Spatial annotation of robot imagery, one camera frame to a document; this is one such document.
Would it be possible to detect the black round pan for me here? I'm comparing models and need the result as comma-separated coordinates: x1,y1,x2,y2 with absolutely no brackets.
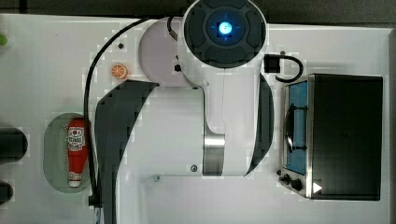
0,128,28,164

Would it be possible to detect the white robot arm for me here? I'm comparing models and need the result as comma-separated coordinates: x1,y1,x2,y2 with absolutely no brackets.
93,0,274,224

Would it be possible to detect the grey round plate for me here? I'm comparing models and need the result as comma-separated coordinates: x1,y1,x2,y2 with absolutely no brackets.
138,18,189,87

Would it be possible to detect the black toaster oven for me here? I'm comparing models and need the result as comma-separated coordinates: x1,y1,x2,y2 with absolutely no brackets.
277,74,383,201

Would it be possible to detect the red ketchup bottle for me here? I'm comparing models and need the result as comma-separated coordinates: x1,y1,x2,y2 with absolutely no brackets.
67,119,88,188

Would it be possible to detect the green lime toy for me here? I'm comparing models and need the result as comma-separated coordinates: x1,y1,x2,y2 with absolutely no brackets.
0,34,8,46

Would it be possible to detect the orange slice toy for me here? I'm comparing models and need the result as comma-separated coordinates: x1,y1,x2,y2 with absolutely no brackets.
110,63,128,79

